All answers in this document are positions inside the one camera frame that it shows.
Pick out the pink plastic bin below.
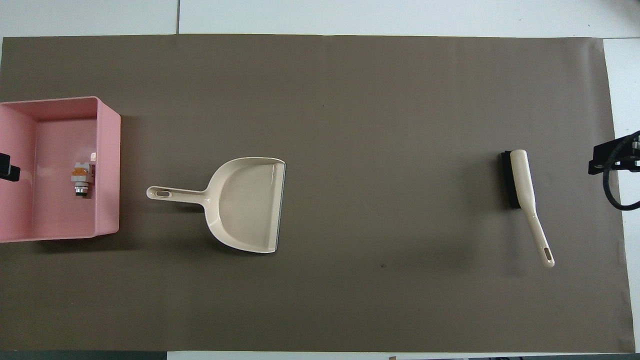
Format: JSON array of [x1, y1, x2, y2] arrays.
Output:
[[0, 96, 122, 244]]

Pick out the beige plastic dustpan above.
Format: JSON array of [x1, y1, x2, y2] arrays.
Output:
[[146, 157, 286, 254]]

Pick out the beige hand brush black bristles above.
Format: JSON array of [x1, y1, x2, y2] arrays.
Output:
[[501, 149, 556, 269]]

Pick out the small electronic component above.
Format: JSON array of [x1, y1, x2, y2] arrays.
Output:
[[71, 161, 96, 198]]

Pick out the black cable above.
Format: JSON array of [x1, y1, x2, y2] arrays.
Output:
[[602, 131, 640, 212]]

